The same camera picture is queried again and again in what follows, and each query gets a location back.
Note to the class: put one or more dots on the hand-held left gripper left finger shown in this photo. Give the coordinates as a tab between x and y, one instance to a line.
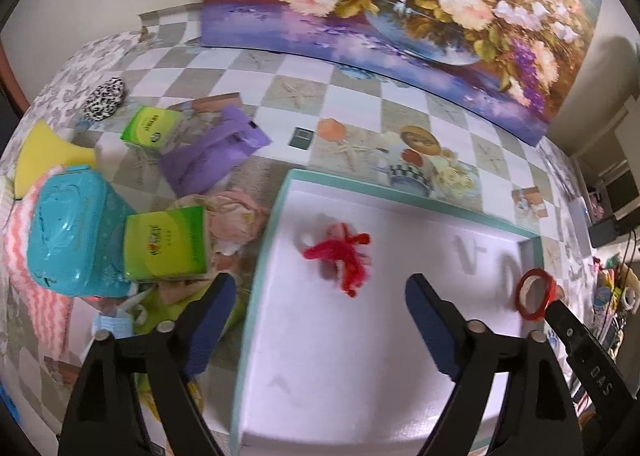
210	326

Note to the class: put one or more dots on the red tape roll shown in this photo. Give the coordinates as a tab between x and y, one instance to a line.
519	298

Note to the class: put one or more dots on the small dark square card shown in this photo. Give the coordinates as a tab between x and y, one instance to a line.
301	137

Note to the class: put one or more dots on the pale pink cloth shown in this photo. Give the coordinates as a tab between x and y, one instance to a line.
235	216

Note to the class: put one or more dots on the leopard print pouch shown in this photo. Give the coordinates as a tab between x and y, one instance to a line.
104	98

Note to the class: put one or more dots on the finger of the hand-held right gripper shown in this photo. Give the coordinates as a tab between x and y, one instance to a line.
585	351

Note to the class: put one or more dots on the green tissue pack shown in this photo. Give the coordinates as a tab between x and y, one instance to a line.
165	241
150	128

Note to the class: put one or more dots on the blue face mask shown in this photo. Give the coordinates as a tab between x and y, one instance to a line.
112	323

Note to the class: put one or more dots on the pink white striped cloth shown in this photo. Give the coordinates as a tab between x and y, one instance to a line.
35	306

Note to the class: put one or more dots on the yellow sponge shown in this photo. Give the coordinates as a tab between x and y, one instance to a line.
40	155

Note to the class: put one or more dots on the teal wet wipes pack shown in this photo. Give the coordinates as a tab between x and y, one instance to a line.
70	226

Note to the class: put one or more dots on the black box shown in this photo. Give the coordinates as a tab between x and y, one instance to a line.
602	232

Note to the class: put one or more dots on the colourful desk clutter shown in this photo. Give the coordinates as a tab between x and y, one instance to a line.
615	296

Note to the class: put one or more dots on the grey floral table cover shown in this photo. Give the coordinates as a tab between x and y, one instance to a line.
65	80

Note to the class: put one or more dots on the checkered printed tablecloth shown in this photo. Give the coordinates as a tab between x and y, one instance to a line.
310	90

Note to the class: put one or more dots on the floral painting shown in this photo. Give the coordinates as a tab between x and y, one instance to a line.
400	10

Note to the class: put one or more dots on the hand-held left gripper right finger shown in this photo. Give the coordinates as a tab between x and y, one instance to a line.
430	326

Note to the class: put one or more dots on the white tray with teal rim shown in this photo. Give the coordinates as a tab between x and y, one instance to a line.
350	361

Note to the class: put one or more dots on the blue plastic packet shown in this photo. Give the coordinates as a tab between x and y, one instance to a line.
6	406

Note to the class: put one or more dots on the purple pouch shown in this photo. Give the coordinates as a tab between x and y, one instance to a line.
210	150

